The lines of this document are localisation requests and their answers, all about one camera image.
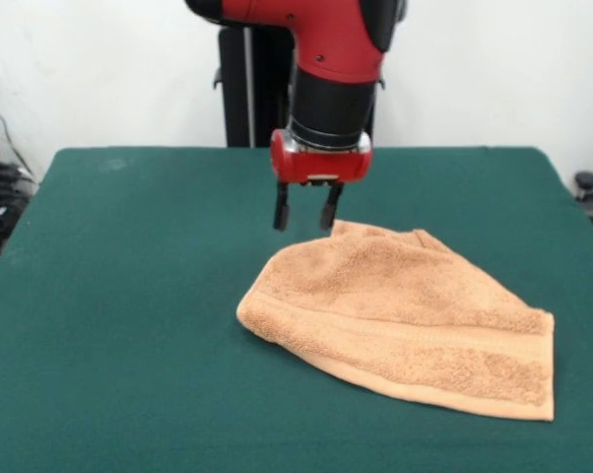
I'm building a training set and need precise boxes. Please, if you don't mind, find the dark green table cloth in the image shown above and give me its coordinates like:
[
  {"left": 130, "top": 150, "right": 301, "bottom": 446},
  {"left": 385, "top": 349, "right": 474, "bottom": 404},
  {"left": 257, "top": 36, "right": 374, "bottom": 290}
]
[{"left": 0, "top": 145, "right": 593, "bottom": 473}]

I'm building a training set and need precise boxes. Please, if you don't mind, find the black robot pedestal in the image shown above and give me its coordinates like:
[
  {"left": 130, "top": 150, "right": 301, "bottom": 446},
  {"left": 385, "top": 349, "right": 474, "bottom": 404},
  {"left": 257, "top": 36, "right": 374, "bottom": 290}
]
[{"left": 212, "top": 24, "right": 387, "bottom": 149}]

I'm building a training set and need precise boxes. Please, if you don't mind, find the orange terry towel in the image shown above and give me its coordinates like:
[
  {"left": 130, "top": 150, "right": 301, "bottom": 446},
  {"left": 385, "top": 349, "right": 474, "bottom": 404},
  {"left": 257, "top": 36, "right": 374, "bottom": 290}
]
[{"left": 235, "top": 219, "right": 557, "bottom": 424}]

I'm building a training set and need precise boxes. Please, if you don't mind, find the grey wall cable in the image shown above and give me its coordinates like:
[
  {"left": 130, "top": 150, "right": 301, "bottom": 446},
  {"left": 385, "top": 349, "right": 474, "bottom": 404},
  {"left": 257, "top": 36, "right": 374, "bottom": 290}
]
[{"left": 0, "top": 91, "right": 34, "bottom": 178}]

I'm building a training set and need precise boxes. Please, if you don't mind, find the black cable bundle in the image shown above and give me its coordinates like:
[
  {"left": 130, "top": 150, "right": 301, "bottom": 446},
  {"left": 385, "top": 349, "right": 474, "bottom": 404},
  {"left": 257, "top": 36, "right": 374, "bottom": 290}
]
[{"left": 0, "top": 162, "right": 37, "bottom": 260}]

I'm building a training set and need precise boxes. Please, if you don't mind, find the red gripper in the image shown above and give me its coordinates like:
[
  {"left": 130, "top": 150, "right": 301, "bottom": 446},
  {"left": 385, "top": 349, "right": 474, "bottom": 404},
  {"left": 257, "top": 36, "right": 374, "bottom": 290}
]
[{"left": 269, "top": 128, "right": 374, "bottom": 232}]

